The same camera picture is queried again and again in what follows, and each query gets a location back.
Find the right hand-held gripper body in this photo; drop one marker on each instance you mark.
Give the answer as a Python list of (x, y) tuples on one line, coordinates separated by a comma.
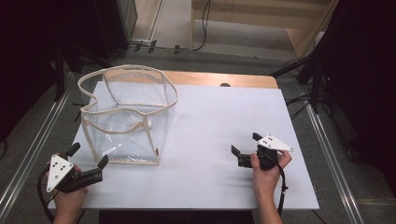
[(270, 155)]

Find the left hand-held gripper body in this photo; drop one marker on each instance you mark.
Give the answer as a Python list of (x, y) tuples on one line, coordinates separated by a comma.
[(59, 169)]

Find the clear plastic bag beige trim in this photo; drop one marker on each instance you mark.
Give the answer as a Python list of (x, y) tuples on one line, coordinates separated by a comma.
[(120, 111)]

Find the person's right hand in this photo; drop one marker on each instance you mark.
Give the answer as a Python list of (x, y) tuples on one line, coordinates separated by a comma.
[(266, 182)]

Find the person's left hand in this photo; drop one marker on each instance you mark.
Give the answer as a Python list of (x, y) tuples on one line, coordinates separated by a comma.
[(70, 200)]

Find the white table cover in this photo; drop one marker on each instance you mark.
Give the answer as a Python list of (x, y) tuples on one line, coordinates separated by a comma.
[(211, 130)]

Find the black metal stand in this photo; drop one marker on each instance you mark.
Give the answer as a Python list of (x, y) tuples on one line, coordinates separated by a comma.
[(314, 81)]

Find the wooden table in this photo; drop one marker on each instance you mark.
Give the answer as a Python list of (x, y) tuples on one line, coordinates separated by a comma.
[(199, 79)]

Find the wooden shelf unit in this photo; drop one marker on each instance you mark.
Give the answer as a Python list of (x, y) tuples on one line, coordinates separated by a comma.
[(249, 21)]

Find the black cabinet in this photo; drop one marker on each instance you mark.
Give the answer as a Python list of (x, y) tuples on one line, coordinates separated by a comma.
[(115, 25)]

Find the metal floor rail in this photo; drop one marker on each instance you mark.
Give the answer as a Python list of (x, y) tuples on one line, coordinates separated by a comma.
[(34, 146), (334, 165)]

